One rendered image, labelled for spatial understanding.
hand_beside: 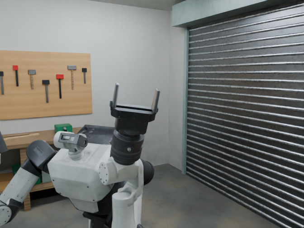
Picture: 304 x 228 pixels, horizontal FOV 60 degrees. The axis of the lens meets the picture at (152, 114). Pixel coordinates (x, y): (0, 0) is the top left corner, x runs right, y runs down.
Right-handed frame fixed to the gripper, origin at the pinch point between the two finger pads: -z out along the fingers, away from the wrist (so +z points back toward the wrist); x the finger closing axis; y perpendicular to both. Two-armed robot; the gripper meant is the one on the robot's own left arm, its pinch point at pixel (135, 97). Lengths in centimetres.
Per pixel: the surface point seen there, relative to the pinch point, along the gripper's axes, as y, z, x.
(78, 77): 324, 92, 31
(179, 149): 311, 189, -148
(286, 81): 164, 18, -179
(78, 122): 308, 156, 23
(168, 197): 207, 206, -107
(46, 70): 313, 85, 73
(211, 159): 235, 159, -167
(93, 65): 338, 73, 11
